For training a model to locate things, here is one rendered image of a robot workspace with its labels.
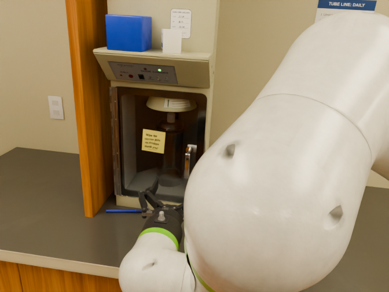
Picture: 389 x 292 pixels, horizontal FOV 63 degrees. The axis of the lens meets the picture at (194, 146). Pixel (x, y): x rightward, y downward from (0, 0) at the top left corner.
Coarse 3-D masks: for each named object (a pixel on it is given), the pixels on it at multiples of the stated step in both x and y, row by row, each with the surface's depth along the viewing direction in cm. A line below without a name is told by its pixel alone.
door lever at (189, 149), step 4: (188, 148) 104; (192, 148) 104; (188, 152) 100; (192, 152) 104; (188, 156) 100; (188, 160) 100; (188, 164) 101; (188, 168) 102; (184, 172) 102; (188, 172) 102; (184, 176) 103; (188, 176) 103
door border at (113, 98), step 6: (114, 90) 101; (114, 96) 102; (114, 102) 102; (114, 108) 103; (114, 114) 104; (114, 120) 105; (114, 126) 105; (114, 132) 106; (114, 138) 107; (114, 144) 108; (114, 156) 109; (114, 174) 112; (120, 180) 113; (114, 186) 114; (120, 186) 114; (120, 192) 115
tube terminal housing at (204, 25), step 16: (112, 0) 92; (128, 0) 91; (144, 0) 91; (160, 0) 90; (176, 0) 90; (192, 0) 89; (208, 0) 88; (160, 16) 92; (192, 16) 90; (208, 16) 90; (160, 32) 93; (192, 32) 92; (208, 32) 91; (160, 48) 95; (192, 48) 94; (208, 48) 93; (208, 96) 98; (208, 112) 100; (208, 128) 106; (208, 144) 114
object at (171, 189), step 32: (128, 96) 101; (160, 96) 99; (192, 96) 98; (128, 128) 105; (160, 128) 103; (192, 128) 102; (128, 160) 109; (160, 160) 108; (192, 160) 106; (128, 192) 114; (160, 192) 112
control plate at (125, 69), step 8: (112, 64) 90; (120, 64) 90; (128, 64) 89; (136, 64) 89; (144, 64) 88; (120, 72) 93; (128, 72) 93; (136, 72) 92; (144, 72) 92; (152, 72) 91; (160, 72) 91; (168, 72) 90; (128, 80) 97; (136, 80) 96; (144, 80) 95; (152, 80) 95; (160, 80) 94; (168, 80) 94; (176, 80) 93
